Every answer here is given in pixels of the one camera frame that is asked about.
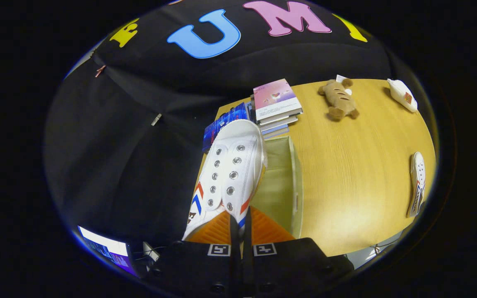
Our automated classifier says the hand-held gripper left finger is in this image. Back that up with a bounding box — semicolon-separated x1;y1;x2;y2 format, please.
145;209;243;298

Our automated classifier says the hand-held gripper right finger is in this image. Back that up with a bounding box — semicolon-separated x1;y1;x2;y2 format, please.
242;206;354;298

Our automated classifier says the cream fabric storage box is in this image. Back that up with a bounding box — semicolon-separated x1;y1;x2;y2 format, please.
195;135;304;240

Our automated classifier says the white striped shoe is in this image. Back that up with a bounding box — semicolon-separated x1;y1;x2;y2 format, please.
182;119;268;241
406;151;426;218

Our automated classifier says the white device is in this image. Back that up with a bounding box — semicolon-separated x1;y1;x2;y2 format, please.
142;241;161;262

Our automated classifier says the computer monitor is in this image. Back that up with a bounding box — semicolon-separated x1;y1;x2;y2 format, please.
77;225;138;276

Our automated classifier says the black backdrop cloth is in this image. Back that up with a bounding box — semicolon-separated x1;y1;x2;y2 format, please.
44;0;414;259

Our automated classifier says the white book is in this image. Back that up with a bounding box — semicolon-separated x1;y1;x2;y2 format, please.
258;113;299;130

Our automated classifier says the pink book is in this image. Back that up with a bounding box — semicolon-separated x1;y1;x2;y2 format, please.
253;78;304;122

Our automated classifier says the brown plush toy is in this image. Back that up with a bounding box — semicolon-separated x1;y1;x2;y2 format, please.
318;77;360;122

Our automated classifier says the white pouch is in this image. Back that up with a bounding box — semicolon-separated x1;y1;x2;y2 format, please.
387;78;419;113

